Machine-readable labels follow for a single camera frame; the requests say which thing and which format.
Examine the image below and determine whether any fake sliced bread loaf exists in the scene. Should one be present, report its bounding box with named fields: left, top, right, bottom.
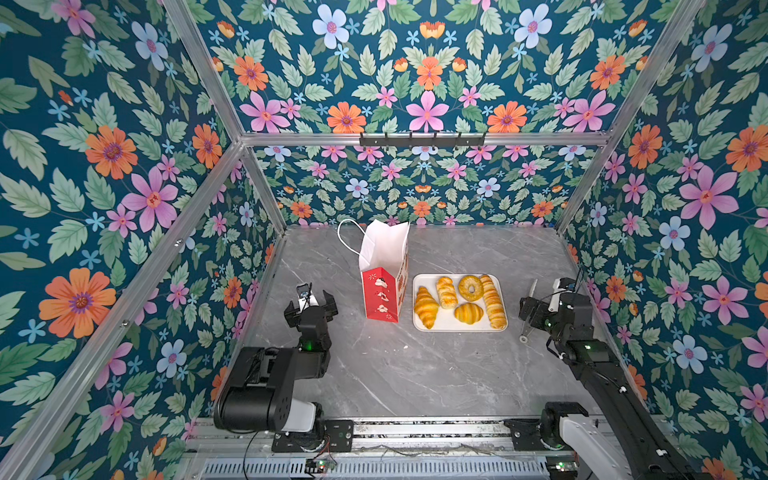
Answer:
left=480, top=274, right=508, bottom=330

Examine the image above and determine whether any small round striped bread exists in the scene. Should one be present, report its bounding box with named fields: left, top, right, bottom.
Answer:
left=453, top=303, right=484, bottom=325

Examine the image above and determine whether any red white paper bag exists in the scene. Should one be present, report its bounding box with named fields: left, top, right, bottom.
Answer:
left=336, top=219, right=411, bottom=323

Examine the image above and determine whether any pale twisted bread roll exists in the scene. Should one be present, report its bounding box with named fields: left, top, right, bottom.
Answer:
left=436, top=276, right=458, bottom=310

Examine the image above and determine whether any yellow fake donut bread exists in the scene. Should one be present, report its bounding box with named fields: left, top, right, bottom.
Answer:
left=458, top=275, right=484, bottom=302

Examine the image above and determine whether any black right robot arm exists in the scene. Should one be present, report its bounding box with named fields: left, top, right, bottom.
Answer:
left=519, top=277, right=710, bottom=479

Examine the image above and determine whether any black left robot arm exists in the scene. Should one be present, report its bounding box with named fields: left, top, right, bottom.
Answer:
left=213, top=283, right=338, bottom=434

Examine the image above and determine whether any white rectangular tray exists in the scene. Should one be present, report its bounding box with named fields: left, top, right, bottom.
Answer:
left=412, top=273, right=509, bottom=333

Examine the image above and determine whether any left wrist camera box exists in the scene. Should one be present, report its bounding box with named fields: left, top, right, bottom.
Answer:
left=296, top=283, right=317, bottom=311

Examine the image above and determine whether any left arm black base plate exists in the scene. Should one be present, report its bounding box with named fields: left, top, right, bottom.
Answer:
left=271, top=419, right=355, bottom=454

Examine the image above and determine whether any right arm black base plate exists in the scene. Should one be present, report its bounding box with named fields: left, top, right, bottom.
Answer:
left=503, top=418, right=564, bottom=451

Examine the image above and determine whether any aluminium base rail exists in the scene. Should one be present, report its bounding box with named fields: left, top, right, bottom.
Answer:
left=176, top=415, right=615, bottom=479

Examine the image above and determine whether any white perforated cable duct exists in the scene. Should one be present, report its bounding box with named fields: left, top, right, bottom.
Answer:
left=200, top=457, right=550, bottom=479

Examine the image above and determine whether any black hook rail on wall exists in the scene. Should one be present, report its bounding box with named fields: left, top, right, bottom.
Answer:
left=358, top=132, right=486, bottom=149

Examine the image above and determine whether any aluminium frame back bar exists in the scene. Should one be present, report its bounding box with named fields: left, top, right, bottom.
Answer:
left=240, top=132, right=609, bottom=148

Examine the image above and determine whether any aluminium frame bar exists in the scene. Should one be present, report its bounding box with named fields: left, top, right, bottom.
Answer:
left=1, top=141, right=245, bottom=479
left=240, top=132, right=609, bottom=148

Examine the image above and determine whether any aluminium frame corner post right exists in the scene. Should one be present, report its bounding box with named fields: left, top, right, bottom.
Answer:
left=556, top=0, right=706, bottom=237

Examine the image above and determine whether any aluminium frame corner post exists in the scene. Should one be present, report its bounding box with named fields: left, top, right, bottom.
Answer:
left=556, top=0, right=706, bottom=237
left=164, top=0, right=287, bottom=237

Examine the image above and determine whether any aluminium frame left bar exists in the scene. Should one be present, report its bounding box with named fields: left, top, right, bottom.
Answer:
left=1, top=141, right=245, bottom=479

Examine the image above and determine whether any aluminium frame corner post left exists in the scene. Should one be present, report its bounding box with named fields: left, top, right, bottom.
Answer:
left=164, top=0, right=287, bottom=237

